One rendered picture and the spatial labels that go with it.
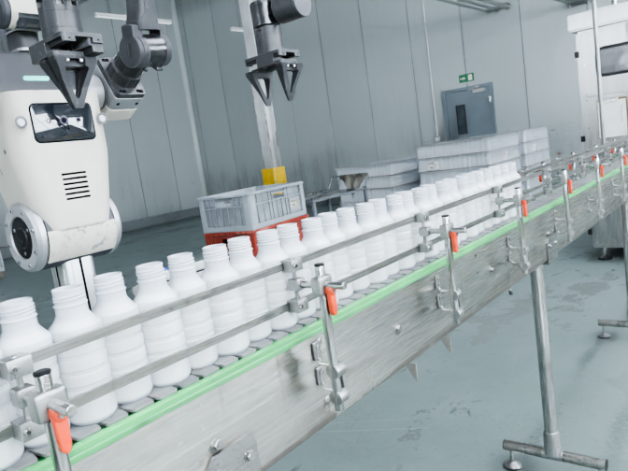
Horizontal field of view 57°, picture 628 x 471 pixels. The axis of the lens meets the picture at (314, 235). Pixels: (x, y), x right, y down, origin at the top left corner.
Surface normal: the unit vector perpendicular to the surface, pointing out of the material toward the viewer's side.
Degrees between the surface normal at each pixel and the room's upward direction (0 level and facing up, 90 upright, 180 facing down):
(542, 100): 90
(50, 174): 90
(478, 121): 90
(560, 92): 90
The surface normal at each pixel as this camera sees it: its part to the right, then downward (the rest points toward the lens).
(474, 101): -0.61, 0.20
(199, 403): 0.78, -0.02
